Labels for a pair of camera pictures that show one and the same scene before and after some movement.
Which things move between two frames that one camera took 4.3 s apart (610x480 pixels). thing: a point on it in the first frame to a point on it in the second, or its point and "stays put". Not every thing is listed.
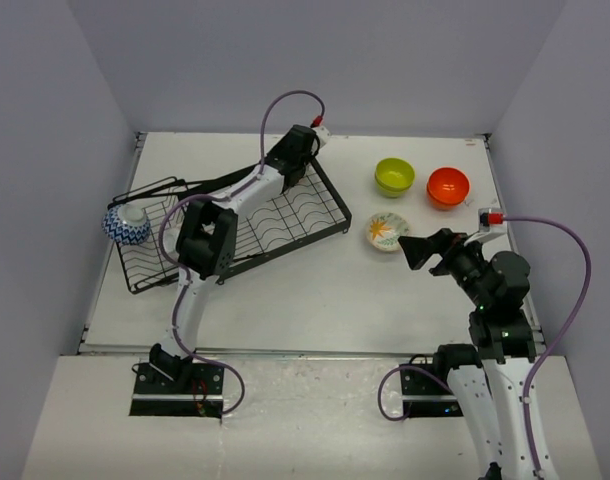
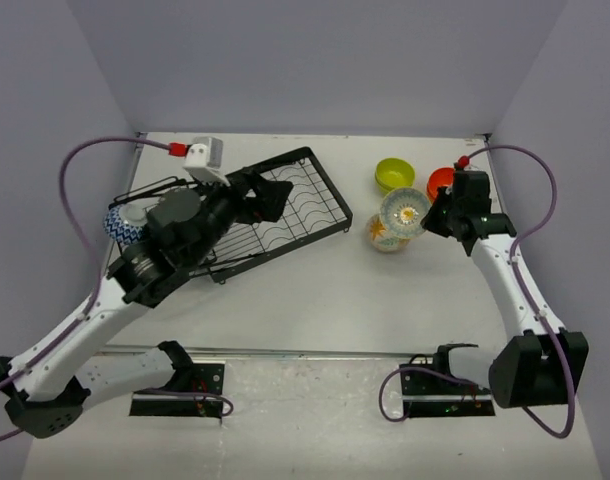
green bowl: (394, 173) stays put
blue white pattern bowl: (127, 224) stays put
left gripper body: (301, 165) to (224, 206)
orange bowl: (447, 187) stays put
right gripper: (419, 249) to (430, 222)
